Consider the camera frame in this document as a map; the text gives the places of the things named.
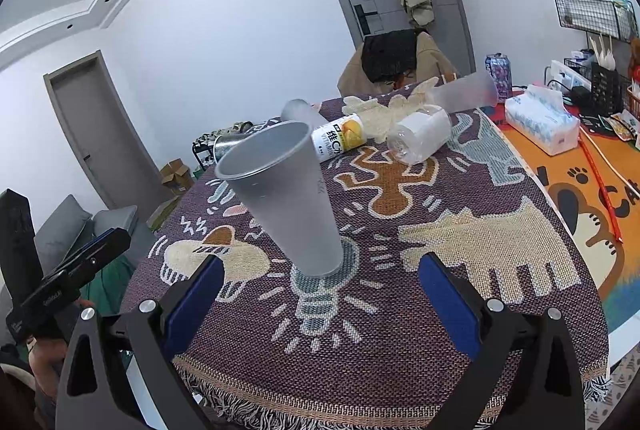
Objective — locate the plain grey door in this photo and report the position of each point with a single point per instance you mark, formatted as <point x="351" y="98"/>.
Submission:
<point x="97" y="125"/>

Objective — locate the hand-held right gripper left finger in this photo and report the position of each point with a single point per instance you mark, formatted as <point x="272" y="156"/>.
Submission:
<point x="194" y="305"/>

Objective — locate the wide frosted plastic cup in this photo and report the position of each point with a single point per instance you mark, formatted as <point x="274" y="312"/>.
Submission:
<point x="467" y="91"/>

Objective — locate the chair with beige coat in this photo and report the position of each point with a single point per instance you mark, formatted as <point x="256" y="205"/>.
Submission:
<point x="430" y="57"/>

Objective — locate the purple printed blanket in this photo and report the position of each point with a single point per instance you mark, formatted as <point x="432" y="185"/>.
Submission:
<point x="400" y="260"/>

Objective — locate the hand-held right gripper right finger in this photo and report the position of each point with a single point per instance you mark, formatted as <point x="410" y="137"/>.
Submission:
<point x="450" y="310"/>

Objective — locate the white tissue pack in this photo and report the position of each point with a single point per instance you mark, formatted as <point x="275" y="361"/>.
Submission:
<point x="542" y="119"/>

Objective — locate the grey sofa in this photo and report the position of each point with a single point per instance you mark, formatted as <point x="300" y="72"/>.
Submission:
<point x="65" y="225"/>

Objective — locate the white power strip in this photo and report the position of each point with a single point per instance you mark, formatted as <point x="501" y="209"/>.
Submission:
<point x="567" y="74"/>

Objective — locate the tall frosted plastic cup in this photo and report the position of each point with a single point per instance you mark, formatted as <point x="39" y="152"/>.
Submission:
<point x="285" y="190"/>

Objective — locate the metal cup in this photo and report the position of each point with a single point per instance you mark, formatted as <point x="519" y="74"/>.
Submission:
<point x="227" y="147"/>

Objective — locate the person's left hand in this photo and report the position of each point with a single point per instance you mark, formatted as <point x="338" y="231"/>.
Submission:
<point x="46" y="362"/>

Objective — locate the clear bottle with white label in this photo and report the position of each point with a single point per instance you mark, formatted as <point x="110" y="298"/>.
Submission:
<point x="420" y="132"/>

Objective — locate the orange cartoon mat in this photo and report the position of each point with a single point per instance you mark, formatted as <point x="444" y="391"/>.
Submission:
<point x="575" y="205"/>

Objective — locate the cardboard box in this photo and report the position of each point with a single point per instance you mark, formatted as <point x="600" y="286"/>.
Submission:
<point x="176" y="174"/>

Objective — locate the black shoe rack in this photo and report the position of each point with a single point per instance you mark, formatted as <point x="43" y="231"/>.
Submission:
<point x="202" y="150"/>

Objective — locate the snack packets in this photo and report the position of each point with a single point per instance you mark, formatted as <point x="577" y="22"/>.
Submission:
<point x="620" y="125"/>

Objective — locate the red stick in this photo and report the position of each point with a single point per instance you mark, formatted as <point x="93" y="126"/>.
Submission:
<point x="602" y="190"/>

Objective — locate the bottle with yellow label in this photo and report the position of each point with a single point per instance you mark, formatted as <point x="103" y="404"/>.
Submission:
<point x="340" y="136"/>

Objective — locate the small frosted plastic cup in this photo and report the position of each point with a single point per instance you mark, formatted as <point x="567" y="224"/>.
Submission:
<point x="300" y="112"/>

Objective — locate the purple drink can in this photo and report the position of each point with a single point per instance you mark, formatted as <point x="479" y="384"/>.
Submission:
<point x="498" y="72"/>

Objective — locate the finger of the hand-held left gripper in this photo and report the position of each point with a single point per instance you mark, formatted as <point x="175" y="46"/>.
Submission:
<point x="102" y="246"/>

